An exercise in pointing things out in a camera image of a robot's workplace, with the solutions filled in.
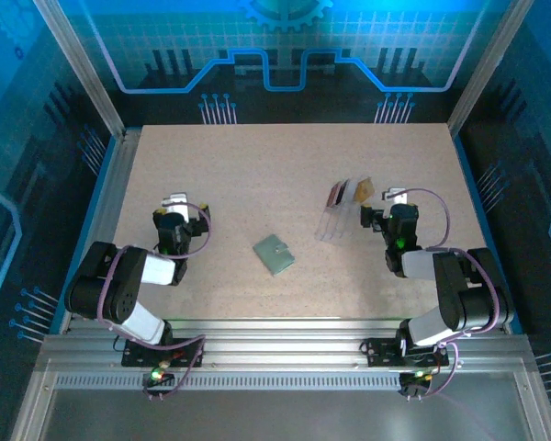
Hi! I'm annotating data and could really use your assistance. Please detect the clear acrylic card stand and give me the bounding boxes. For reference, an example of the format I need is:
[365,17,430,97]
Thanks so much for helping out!
[314,174,377,243]

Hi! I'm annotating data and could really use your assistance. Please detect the green card holder wallet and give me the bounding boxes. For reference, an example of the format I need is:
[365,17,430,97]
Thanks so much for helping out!
[252,233,297,277]

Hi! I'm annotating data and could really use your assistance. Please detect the gold credit card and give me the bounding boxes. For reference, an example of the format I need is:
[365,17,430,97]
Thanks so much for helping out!
[354,176,377,204]

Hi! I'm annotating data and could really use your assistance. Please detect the red credit card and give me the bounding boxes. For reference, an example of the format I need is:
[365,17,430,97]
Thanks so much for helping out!
[326,181,345,207]

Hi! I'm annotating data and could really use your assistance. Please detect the grey metal bottom panel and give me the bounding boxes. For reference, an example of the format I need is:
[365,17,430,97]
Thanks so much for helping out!
[8,367,551,441]

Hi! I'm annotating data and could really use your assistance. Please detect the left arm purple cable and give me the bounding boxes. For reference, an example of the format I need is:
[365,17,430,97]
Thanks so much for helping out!
[96,201,212,403]

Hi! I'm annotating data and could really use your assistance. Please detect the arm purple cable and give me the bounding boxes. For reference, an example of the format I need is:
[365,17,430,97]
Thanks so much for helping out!
[96,201,212,403]
[397,187,501,403]

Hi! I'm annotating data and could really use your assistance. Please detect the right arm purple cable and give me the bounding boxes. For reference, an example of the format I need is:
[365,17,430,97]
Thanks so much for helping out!
[397,187,501,403]

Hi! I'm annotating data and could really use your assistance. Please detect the aluminium side rail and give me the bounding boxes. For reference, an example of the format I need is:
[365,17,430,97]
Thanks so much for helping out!
[57,130,142,334]

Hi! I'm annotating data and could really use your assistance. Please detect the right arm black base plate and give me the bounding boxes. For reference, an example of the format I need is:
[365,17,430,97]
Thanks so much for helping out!
[365,337,451,368]

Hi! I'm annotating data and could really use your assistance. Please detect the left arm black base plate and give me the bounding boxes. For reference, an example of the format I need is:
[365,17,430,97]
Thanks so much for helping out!
[121,337,203,368]

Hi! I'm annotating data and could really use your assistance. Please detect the aluminium front frame rail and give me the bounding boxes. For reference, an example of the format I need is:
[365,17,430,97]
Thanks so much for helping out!
[35,315,538,374]

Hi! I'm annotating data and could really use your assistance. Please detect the black connector mount with LEDs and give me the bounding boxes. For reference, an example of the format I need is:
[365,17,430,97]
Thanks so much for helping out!
[398,367,435,401]
[141,362,178,401]

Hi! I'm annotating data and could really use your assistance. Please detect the aluminium corner post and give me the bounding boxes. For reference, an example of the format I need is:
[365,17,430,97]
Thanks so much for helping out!
[445,0,537,138]
[30,0,130,141]

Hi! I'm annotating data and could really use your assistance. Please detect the slotted grey cable duct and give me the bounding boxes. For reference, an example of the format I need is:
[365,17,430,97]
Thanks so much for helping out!
[53,372,523,392]

